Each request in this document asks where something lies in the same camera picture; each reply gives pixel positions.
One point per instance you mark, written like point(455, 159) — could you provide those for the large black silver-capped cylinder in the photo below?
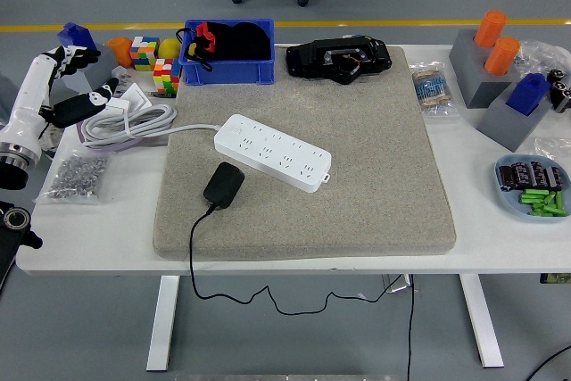
point(562, 96)
point(557, 76)

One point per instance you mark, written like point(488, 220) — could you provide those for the blue plastic bin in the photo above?
point(223, 73)

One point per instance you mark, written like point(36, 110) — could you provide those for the white power strip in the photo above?
point(276, 149)

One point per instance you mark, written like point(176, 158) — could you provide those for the black device housing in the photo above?
point(312, 57)

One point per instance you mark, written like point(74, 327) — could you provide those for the grey two-hole holder block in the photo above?
point(473, 82)

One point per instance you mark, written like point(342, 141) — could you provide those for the grey-brown mat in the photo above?
point(357, 153)

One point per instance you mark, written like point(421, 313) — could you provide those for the yellow ball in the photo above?
point(169, 47)

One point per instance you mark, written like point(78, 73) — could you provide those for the scrambled Rubik's cube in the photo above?
point(145, 55)
point(165, 77)

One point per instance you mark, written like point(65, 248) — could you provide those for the bag of resistors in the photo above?
point(432, 91)

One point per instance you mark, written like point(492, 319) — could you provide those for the white wall plug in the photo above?
point(126, 74)

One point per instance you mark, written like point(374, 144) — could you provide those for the bag of metal nuts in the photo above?
point(76, 176)

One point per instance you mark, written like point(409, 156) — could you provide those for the black plug adapter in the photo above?
point(223, 184)

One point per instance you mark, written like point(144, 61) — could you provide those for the clear plastic bag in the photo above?
point(553, 146)
point(535, 53)

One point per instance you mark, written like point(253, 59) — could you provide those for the green cylinder cell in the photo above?
point(540, 206)
point(531, 198)
point(560, 201)
point(535, 192)
point(548, 212)
point(551, 199)

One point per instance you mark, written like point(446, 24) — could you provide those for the red and black clip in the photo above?
point(206, 33)

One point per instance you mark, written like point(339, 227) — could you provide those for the white square switch panel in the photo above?
point(136, 97)

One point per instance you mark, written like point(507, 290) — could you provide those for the black capacitor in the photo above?
point(554, 178)
point(537, 173)
point(505, 178)
point(521, 174)

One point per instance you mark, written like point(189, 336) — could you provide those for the green and black box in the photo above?
point(555, 279)

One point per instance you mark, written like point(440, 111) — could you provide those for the clear plastic bracket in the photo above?
point(397, 284)

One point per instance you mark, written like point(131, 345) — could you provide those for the orange cone piece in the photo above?
point(119, 51)

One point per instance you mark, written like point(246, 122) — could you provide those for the blue house-shaped block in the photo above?
point(528, 95)
point(76, 35)

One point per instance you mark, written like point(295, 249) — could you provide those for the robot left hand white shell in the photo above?
point(27, 95)

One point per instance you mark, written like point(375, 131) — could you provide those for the pale blue plate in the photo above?
point(508, 204)

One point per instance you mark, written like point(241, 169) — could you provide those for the orange cylinder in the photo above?
point(502, 55)
point(490, 28)

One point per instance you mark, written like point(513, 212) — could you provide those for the white table leg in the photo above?
point(163, 323)
point(482, 323)

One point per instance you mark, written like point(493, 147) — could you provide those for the white rectangular box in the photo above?
point(118, 106)

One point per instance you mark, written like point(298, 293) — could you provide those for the black cloth pouch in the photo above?
point(245, 42)

